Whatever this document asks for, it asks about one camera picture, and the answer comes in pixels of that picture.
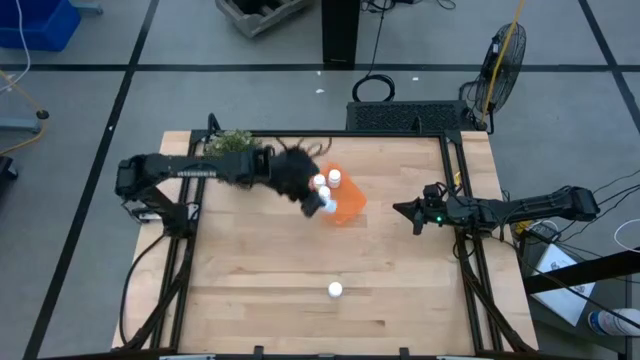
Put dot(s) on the black metal beam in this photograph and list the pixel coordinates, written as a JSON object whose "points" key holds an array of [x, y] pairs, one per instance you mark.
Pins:
{"points": [[585, 272]]}

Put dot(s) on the blue plastic bin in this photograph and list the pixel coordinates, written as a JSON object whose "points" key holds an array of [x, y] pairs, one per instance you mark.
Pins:
{"points": [[37, 22]]}

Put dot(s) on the black tall tower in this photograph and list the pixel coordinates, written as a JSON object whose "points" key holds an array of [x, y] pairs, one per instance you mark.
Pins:
{"points": [[340, 32]]}

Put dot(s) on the white spray can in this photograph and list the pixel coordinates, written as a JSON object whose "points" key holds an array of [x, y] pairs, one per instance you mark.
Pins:
{"points": [[615, 322]]}

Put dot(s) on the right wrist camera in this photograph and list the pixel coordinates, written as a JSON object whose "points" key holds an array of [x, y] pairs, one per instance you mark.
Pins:
{"points": [[434, 191]]}

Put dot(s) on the grey wooden pallet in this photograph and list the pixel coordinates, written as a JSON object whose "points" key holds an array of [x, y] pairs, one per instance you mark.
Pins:
{"points": [[260, 15]]}

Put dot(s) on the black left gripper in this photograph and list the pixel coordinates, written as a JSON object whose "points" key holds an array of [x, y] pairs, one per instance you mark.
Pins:
{"points": [[295, 172]]}

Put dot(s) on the black perforated box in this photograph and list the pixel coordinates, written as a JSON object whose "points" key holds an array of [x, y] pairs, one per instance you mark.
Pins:
{"points": [[407, 116]]}

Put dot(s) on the white cardboard box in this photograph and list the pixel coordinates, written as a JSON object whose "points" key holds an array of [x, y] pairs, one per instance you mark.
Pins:
{"points": [[562, 285]]}

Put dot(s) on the black table frame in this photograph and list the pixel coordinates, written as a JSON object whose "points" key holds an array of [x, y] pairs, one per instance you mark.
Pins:
{"points": [[465, 280]]}

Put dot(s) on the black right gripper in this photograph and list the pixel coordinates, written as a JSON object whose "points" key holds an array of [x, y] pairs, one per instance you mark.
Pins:
{"points": [[434, 211]]}

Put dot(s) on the orange plastic basket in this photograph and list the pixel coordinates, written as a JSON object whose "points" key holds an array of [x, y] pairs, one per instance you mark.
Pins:
{"points": [[350, 197]]}

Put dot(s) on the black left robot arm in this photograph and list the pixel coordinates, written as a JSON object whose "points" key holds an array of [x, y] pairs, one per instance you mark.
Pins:
{"points": [[200, 167]]}

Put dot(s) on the white pill bottle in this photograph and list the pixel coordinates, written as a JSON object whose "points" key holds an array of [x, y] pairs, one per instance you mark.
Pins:
{"points": [[334, 178], [319, 181], [335, 289], [324, 192], [330, 205]]}

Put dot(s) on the black floor fan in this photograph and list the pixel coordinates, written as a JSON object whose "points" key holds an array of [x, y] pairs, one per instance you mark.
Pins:
{"points": [[510, 75]]}

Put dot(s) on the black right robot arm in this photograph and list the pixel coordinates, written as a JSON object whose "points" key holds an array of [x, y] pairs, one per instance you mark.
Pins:
{"points": [[525, 207]]}

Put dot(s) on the green artificial plant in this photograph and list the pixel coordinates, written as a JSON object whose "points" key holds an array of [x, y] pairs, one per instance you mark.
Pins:
{"points": [[230, 142]]}

